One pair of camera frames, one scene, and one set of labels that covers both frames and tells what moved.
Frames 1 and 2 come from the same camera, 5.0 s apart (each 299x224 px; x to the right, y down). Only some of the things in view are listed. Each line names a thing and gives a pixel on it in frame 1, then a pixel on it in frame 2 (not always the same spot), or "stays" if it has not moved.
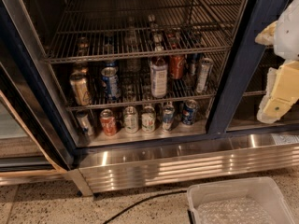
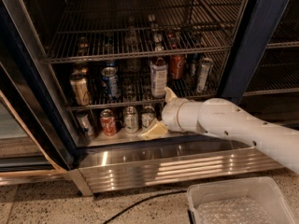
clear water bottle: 133,48 stays
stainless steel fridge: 131,88 stays
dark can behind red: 192,64 stays
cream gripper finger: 267,35 -> 169,94
